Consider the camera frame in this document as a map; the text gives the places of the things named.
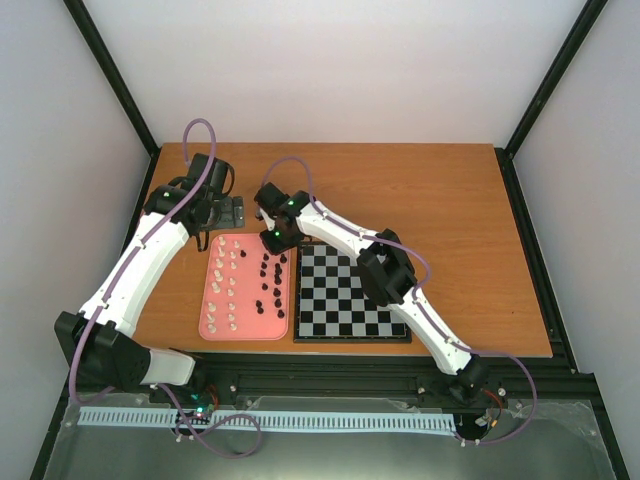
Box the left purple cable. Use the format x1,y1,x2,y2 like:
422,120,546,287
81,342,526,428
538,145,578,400
68,117,263,459

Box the pink plastic tray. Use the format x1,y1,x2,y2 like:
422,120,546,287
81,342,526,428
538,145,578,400
198,233,292,342

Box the black aluminium frame rail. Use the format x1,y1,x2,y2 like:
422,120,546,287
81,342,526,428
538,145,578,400
64,349,599,401

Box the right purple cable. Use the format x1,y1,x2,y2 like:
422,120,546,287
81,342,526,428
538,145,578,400
262,155,539,447

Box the black white chessboard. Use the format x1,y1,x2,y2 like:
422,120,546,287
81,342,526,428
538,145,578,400
294,241,411,343

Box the purple cable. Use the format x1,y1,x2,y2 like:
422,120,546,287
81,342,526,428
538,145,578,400
68,117,263,459
262,155,539,447

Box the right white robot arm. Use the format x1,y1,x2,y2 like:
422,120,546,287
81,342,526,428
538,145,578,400
254,182,488,405

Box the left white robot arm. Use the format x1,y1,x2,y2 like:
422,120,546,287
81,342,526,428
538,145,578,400
54,154,235,403

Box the light blue slotted cable duct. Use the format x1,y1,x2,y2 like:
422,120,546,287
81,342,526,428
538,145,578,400
77,407,456,436

